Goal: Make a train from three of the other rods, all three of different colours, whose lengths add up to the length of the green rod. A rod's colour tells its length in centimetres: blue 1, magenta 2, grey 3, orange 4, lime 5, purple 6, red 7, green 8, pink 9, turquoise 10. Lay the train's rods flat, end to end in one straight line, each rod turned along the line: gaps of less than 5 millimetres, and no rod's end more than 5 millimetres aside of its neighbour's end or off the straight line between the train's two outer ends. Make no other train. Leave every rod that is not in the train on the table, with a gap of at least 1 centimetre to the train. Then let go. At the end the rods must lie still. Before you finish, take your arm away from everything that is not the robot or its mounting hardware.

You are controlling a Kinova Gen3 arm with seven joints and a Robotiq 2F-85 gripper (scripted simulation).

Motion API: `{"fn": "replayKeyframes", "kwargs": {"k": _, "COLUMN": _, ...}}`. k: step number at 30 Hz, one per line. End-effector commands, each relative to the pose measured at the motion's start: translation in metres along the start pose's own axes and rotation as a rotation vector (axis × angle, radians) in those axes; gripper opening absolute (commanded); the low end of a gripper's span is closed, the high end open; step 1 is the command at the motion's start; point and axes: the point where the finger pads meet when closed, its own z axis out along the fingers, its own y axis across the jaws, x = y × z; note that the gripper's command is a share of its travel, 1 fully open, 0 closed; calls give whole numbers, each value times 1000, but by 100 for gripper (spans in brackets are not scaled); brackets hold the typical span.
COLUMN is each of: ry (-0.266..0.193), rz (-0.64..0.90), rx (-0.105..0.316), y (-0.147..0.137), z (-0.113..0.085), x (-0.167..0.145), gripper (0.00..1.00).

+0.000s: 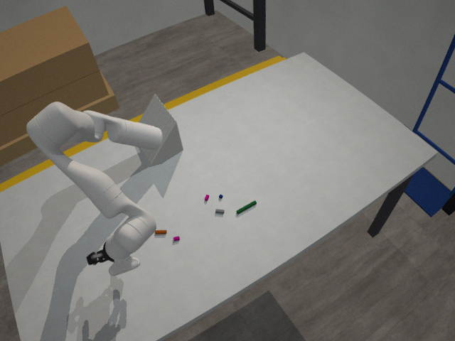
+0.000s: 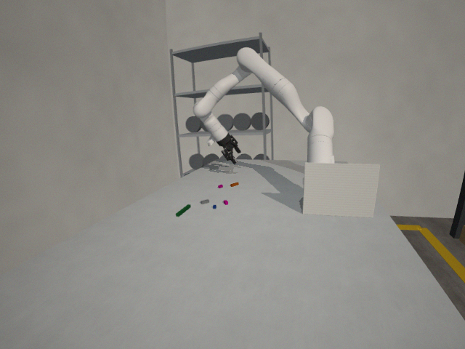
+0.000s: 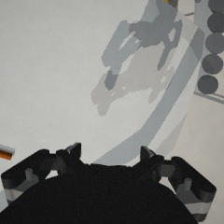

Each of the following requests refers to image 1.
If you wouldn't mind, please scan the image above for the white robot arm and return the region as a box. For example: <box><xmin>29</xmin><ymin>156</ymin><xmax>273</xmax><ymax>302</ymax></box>
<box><xmin>26</xmin><ymin>102</ymin><xmax>163</xmax><ymax>276</ymax></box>

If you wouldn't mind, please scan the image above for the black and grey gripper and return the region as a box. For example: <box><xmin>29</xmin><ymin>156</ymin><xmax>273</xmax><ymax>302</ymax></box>
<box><xmin>86</xmin><ymin>242</ymin><xmax>114</xmax><ymax>265</ymax></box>

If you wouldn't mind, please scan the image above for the green rod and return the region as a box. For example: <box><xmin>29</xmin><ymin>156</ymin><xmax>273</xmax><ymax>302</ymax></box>
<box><xmin>237</xmin><ymin>201</ymin><xmax>257</xmax><ymax>214</ymax></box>

